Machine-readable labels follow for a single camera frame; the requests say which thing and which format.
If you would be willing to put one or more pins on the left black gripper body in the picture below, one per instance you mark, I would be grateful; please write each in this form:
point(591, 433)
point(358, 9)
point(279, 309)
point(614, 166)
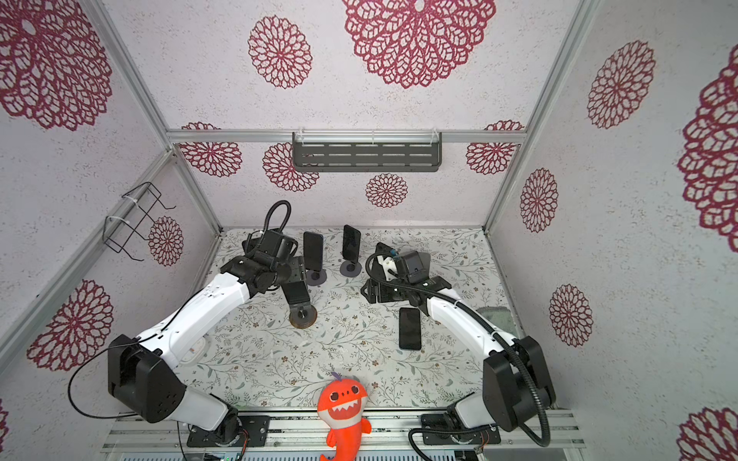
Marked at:
point(283, 272)

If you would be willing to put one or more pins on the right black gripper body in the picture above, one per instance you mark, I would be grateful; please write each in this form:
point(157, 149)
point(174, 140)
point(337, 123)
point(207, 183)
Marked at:
point(381, 291)

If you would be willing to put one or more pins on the blue phone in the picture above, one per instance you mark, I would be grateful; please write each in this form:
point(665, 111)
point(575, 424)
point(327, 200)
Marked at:
point(410, 331)

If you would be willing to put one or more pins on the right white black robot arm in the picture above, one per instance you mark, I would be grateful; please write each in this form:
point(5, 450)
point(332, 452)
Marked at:
point(516, 388)

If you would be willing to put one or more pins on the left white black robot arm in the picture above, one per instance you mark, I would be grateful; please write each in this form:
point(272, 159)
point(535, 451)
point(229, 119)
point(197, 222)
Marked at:
point(141, 370)

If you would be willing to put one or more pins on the grey round stand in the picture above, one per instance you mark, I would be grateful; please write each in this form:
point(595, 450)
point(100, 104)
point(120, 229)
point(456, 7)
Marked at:
point(316, 278)

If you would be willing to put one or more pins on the front wooden round stand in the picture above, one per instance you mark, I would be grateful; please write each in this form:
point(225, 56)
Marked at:
point(302, 317)

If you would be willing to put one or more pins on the grey green square object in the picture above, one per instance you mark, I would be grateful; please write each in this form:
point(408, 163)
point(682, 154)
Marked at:
point(501, 317)

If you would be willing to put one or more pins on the red shark plush toy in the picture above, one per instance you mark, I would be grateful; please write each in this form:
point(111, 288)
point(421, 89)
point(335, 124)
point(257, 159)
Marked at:
point(340, 406)

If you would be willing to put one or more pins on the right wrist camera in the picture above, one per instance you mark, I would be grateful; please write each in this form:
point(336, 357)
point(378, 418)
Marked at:
point(387, 258)

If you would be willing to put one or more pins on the grey wall shelf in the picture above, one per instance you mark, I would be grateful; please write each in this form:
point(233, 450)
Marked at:
point(313, 153)

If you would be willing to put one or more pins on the black wire wall rack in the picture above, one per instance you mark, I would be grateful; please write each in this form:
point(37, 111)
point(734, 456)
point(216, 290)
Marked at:
point(120, 229)

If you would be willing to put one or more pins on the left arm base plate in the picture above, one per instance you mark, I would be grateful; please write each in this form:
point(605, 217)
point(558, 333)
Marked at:
point(243, 430)

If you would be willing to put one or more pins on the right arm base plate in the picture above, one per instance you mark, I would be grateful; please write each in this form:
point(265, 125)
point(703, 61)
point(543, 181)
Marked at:
point(443, 429)

